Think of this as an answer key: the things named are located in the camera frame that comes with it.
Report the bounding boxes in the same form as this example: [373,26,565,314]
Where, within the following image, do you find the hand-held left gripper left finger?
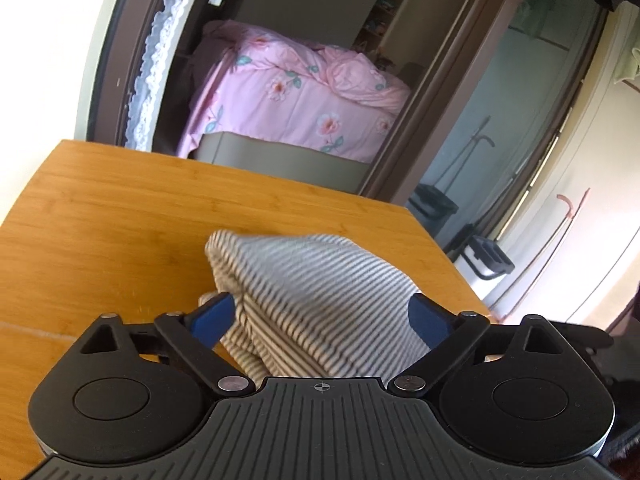
[80,291,256,396]

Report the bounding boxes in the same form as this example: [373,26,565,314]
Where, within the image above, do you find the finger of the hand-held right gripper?
[549,324,615,357]

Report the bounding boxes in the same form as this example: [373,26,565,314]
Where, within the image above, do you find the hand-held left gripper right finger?
[392,294,571,397]

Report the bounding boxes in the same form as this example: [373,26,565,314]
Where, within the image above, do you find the grey striped pants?
[197,230,436,378]

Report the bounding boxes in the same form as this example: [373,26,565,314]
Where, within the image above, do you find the white bin with black lid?
[452,235,516,286]

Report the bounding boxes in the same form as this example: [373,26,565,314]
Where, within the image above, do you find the pink hooked pole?
[500,187,592,321]

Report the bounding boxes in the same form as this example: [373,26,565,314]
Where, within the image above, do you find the beige bed base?
[192,130,373,196]

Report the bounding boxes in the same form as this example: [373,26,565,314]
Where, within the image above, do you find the glass sliding door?
[415,10,601,261]

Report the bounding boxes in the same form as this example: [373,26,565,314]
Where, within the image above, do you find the pink floral bed blanket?
[176,20,412,163]

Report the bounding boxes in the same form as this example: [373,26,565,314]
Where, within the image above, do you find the white lace curtain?
[122,0,206,151]

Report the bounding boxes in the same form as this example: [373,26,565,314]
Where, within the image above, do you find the green hanging garment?
[612,45,640,86]

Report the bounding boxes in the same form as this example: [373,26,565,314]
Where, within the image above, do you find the wooden bookshelf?
[352,0,408,56]

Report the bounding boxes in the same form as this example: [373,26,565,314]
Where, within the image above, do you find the dark brown door frame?
[85,0,531,206]

